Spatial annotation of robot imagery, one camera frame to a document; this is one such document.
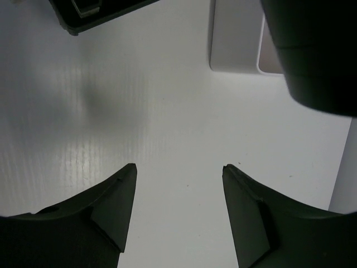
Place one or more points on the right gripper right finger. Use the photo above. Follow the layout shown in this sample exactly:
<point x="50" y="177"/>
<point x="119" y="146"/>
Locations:
<point x="272" y="230"/>

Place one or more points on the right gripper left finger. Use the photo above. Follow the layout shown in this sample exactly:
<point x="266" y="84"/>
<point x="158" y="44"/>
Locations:
<point x="89" y="229"/>

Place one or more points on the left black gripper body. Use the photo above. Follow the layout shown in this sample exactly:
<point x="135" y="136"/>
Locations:
<point x="78" y="16"/>

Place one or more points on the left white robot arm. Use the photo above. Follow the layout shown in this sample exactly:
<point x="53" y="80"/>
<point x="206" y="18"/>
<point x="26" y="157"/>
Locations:
<point x="315" y="43"/>

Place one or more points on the right white organizer box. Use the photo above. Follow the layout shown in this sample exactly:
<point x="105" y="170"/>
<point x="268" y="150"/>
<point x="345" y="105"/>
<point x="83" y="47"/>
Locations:
<point x="241" y="41"/>

